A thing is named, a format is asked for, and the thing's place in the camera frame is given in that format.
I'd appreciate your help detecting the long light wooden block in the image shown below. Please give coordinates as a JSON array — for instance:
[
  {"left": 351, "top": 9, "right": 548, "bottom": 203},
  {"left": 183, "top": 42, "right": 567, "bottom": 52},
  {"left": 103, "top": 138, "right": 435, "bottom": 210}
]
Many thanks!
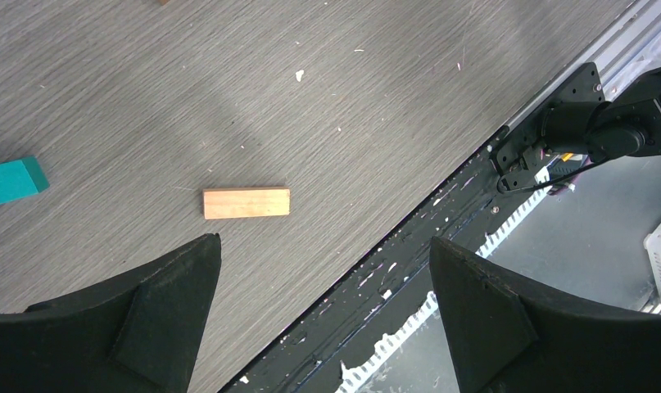
[{"left": 202, "top": 187, "right": 291, "bottom": 219}]

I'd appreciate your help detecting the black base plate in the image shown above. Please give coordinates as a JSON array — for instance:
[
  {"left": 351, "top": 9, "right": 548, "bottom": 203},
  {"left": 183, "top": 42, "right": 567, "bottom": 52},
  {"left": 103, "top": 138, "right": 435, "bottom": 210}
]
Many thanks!
[{"left": 224, "top": 110, "right": 548, "bottom": 392}]

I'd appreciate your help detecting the teal block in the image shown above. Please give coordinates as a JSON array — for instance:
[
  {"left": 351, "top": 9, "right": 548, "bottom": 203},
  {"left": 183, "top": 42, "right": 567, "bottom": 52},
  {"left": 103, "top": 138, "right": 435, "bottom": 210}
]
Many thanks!
[{"left": 0, "top": 156, "right": 49, "bottom": 205}]

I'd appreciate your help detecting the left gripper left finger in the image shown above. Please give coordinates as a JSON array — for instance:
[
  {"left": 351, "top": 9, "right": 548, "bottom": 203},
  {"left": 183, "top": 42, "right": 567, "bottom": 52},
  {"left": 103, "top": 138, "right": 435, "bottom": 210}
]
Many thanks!
[{"left": 0, "top": 233, "right": 221, "bottom": 392}]

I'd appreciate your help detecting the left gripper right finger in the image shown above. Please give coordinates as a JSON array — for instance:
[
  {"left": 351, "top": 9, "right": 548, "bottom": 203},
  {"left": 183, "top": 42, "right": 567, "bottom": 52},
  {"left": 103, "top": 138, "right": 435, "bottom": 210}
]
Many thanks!
[{"left": 429, "top": 237, "right": 661, "bottom": 392}]

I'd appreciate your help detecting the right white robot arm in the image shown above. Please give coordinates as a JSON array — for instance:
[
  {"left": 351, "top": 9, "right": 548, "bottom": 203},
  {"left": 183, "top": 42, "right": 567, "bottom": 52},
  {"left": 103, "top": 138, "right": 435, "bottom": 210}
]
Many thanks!
[{"left": 540, "top": 67, "right": 661, "bottom": 163}]

